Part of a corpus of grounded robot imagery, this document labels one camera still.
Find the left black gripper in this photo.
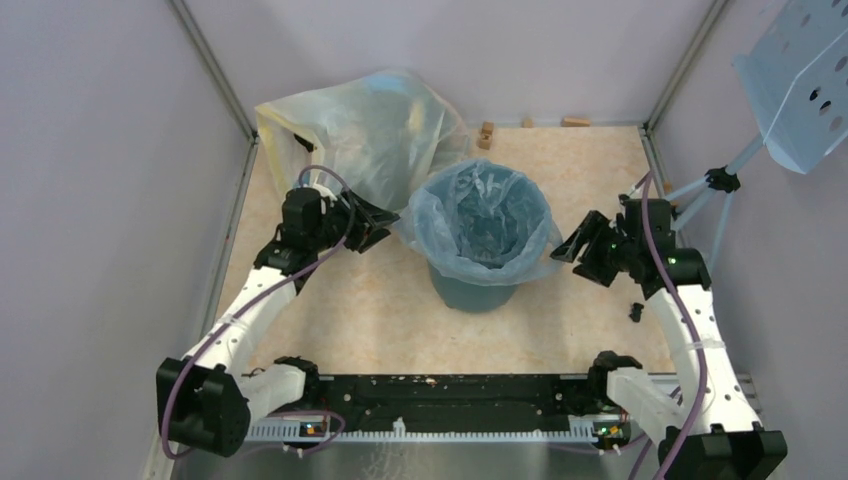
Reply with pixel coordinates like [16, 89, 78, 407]
[309, 186, 399, 253]

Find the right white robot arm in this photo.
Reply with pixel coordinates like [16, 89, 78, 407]
[551, 198, 788, 479]

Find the long wooden block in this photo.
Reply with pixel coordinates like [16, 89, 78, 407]
[561, 116, 592, 128]

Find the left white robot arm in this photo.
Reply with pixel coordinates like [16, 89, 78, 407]
[156, 187, 400, 459]

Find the teal plastic trash bin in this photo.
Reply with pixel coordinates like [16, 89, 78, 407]
[427, 165, 551, 315]

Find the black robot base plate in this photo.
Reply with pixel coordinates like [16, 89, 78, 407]
[286, 374, 624, 433]

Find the white toothed rail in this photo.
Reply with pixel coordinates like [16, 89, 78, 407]
[245, 419, 597, 444]

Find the thin blue plastic trash bag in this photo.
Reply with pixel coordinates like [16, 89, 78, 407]
[394, 158, 566, 287]

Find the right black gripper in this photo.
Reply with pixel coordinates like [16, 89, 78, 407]
[551, 210, 639, 286]

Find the small black loose part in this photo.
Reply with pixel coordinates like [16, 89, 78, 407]
[628, 302, 644, 323]

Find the large full translucent bag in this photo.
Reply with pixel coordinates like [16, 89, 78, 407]
[255, 68, 471, 211]

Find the perforated light blue panel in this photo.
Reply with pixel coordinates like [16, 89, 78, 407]
[733, 0, 847, 174]

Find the wooden letter cube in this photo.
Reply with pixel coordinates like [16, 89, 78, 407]
[476, 135, 493, 150]

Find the light blue tripod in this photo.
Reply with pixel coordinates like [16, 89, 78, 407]
[661, 134, 764, 272]

